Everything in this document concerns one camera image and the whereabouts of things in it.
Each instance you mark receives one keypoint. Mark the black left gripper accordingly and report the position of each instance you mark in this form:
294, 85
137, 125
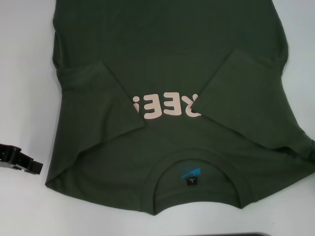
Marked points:
8, 155

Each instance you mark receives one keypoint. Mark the dark green FREE! t-shirt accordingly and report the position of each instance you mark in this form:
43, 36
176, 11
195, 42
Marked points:
172, 49

